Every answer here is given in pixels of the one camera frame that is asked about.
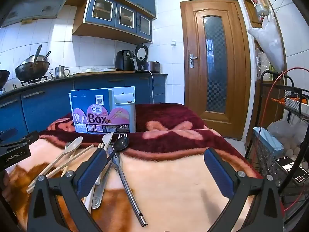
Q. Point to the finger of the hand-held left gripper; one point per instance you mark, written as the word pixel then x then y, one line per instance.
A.
pixel 30 137

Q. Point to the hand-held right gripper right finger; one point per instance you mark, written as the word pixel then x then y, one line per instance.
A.
pixel 219 174

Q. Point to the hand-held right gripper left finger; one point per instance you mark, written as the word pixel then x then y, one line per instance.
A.
pixel 93 171

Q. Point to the beige chopstick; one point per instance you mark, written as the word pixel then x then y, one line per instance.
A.
pixel 101 146
pixel 60 168
pixel 72 163

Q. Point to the white plastic fork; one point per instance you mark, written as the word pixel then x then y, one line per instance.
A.
pixel 107 141

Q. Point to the long metal fork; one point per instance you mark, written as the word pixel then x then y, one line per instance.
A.
pixel 130 193

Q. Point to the printed chopsticks holder box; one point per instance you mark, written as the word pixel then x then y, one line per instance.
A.
pixel 96 111

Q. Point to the beige plastic spoon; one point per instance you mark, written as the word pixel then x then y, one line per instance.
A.
pixel 74 145

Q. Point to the blue kitchen base cabinets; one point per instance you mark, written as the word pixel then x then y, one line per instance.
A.
pixel 48 106

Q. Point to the black plastic spoon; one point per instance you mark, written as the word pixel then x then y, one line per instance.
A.
pixel 122 143

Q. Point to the red and pink printed blanket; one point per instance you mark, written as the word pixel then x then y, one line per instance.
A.
pixel 173 174

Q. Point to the light blue box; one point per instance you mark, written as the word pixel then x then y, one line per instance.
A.
pixel 270 142

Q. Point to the small dark wok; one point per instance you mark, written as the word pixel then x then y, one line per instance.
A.
pixel 3 77

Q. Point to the black wok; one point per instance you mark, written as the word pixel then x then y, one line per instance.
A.
pixel 31 71

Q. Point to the metal kettle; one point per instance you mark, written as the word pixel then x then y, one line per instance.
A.
pixel 60 72

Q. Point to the black device with screen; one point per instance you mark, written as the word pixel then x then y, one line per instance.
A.
pixel 293 171

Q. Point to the clear plastic bag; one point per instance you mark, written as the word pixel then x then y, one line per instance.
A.
pixel 282 128

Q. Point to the metal pot lid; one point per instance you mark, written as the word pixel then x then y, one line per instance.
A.
pixel 29 60

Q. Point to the pile of white eggs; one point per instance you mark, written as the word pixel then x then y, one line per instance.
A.
pixel 295 151

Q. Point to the metal ladle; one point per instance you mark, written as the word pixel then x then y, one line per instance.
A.
pixel 47 56

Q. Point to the metal spatula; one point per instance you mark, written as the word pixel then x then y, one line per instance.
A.
pixel 37 53

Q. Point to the wooden door with glass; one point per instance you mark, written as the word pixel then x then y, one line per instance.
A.
pixel 188 89

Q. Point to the wooden cutting board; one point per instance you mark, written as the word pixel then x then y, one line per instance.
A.
pixel 101 72

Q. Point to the white dish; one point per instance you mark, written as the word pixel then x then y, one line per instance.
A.
pixel 106 69

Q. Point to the orange carrot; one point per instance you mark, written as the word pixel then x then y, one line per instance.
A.
pixel 293 99

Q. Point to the black metal rack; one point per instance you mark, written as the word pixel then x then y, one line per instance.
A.
pixel 297 89

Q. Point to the black air fryer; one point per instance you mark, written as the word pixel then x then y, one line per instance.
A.
pixel 123 60

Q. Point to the rice cooker with open lid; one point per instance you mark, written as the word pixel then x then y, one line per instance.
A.
pixel 141 54

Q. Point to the grey range hood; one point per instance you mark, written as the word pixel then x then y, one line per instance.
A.
pixel 38 2

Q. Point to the white plastic bag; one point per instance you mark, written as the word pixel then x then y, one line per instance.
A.
pixel 270 43

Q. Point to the white and red mug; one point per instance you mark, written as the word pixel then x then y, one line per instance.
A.
pixel 255 2

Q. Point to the white light switch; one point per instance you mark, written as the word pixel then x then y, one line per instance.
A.
pixel 173 43

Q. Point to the glass door wall cabinet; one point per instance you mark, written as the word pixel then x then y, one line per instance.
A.
pixel 113 17

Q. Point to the wooden wall shelf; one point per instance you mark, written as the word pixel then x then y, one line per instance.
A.
pixel 251 12

